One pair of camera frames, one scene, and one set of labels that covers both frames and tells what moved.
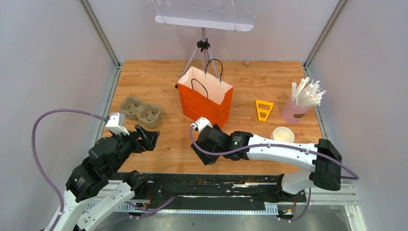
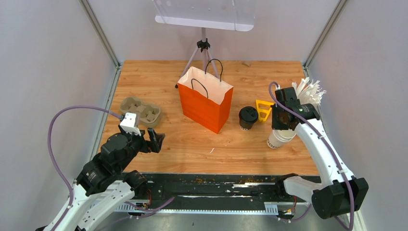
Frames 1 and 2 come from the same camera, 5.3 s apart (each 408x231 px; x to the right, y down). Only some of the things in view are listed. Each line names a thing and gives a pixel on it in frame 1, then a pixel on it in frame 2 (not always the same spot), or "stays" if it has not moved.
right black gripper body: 202,156 -> 277,121
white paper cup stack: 283,134 stays
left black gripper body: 130,143 stays
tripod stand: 203,44 stays
